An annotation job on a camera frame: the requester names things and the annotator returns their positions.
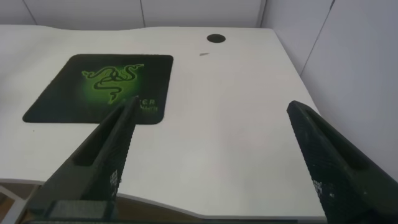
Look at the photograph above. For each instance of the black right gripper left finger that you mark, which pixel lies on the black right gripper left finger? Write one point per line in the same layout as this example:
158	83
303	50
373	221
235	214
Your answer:
102	161

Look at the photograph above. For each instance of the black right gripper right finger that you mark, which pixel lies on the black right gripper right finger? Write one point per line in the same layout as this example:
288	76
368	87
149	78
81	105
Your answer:
335	174

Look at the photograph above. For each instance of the black green snake-logo mouse pad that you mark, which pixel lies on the black green snake-logo mouse pad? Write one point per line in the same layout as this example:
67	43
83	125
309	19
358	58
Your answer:
62	99

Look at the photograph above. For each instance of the small grey scrap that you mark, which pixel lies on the small grey scrap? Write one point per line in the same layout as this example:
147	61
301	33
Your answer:
204	54

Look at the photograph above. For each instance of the white table frame bar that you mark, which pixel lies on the white table frame bar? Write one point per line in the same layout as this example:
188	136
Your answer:
15	208

